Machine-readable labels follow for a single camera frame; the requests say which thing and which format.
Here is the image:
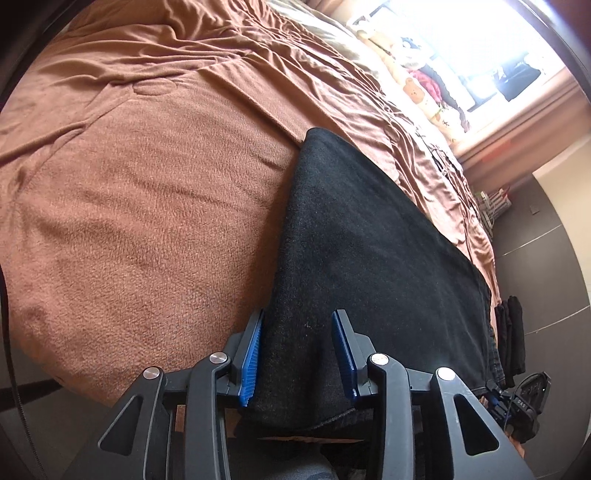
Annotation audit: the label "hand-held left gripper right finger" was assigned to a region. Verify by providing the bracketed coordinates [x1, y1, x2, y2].
[331, 310, 534, 480]

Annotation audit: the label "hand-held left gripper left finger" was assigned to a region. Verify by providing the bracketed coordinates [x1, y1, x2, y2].
[95, 310, 266, 480]

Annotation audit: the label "black pants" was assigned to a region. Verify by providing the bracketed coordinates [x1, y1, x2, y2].
[235, 127, 504, 439]

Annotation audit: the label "grey wardrobe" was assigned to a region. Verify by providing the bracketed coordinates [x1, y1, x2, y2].
[489, 175, 591, 379]

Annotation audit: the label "striped paper bag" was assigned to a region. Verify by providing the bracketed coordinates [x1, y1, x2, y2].
[485, 186, 513, 217]

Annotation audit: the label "brown blanket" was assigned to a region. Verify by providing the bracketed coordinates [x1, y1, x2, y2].
[0, 0, 504, 407]

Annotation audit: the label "pile of colourful clothes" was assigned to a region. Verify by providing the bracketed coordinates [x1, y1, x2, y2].
[402, 37, 462, 101]

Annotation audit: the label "cream bed sheet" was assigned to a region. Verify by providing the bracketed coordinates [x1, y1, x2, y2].
[268, 0, 416, 93]

